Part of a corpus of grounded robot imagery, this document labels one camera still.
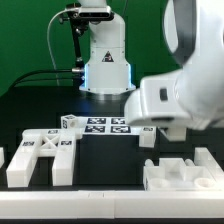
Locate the white front fence bar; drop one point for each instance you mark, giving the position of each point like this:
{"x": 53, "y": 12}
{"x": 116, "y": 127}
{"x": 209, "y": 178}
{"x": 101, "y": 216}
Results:
{"x": 111, "y": 204}

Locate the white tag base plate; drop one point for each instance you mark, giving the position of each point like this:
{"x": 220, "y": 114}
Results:
{"x": 106, "y": 126}

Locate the white chair seat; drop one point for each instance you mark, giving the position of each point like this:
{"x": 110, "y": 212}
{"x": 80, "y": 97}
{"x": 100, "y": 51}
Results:
{"x": 176, "y": 174}

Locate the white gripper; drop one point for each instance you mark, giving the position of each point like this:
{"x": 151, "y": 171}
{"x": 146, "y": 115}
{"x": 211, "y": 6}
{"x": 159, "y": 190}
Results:
{"x": 155, "y": 103}

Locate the black camera stand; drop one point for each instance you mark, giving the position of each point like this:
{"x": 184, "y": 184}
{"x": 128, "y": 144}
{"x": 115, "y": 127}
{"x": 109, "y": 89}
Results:
{"x": 78, "y": 27}

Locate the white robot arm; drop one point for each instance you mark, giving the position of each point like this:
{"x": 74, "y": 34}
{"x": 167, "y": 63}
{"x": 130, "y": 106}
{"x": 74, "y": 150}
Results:
{"x": 191, "y": 97}

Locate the white chair back frame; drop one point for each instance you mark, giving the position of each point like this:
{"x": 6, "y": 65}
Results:
{"x": 57, "y": 143}

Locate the white left fence piece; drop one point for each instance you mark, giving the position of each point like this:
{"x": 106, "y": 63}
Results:
{"x": 1, "y": 156}

